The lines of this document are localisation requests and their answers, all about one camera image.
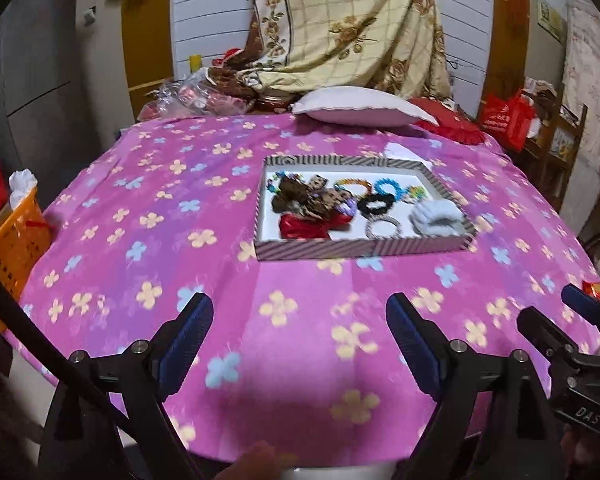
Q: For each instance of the small white plastic fixture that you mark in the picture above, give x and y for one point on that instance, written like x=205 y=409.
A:
x=89 y=14

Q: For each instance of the red ruffled pillow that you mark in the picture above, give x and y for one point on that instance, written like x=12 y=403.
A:
x=450 y=120

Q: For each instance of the small pale yellow bottle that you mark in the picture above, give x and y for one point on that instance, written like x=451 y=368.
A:
x=195 y=64

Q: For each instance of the grey refrigerator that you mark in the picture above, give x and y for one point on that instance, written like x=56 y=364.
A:
x=40 y=85

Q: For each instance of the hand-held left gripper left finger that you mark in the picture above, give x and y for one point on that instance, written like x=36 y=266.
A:
x=190 y=340

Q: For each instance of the white crumpled plastic bag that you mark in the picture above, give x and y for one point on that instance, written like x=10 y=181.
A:
x=24 y=187

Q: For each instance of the clear plastic bag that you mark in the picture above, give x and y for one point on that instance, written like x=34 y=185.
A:
x=195 y=95

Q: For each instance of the orange plastic basket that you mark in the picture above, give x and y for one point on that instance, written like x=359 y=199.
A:
x=15 y=250

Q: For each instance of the beige floral quilt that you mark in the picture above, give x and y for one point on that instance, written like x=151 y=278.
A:
x=340 y=10

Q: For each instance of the pink floral blanket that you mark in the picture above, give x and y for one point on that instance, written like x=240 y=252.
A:
x=180 y=210

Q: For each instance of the person's left hand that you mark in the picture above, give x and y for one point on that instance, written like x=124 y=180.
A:
x=250 y=462

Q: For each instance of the white fluffy scrunchie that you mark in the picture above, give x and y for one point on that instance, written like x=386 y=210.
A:
x=437 y=217

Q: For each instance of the blue scrunchie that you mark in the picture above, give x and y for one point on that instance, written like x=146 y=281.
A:
x=376 y=187

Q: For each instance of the red scrunchie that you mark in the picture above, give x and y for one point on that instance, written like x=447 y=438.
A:
x=305 y=227

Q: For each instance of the white tissue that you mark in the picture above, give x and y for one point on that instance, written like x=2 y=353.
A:
x=397 y=150

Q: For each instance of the striped shallow cardboard box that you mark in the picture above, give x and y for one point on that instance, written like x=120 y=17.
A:
x=330 y=249

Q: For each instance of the framed wall picture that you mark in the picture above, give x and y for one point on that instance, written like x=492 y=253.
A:
x=550 y=17

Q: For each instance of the white pillow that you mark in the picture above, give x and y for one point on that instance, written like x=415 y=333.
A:
x=360 y=105

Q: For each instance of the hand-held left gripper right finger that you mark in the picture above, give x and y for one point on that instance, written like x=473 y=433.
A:
x=415 y=345

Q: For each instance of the pink floral hanging cloth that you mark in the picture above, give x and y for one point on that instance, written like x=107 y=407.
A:
x=595 y=85

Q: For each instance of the brown wooden door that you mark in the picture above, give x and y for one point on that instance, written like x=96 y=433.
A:
x=147 y=50

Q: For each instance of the black scrunchie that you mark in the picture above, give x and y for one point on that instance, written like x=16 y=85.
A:
x=365 y=210

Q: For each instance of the red shopping bag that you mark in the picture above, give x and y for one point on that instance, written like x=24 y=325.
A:
x=505 y=120

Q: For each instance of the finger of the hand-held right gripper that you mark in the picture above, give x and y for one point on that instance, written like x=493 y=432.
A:
x=537 y=322
x=582 y=297

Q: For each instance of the wooden rack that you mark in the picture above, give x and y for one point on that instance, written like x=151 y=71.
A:
x=575 y=135

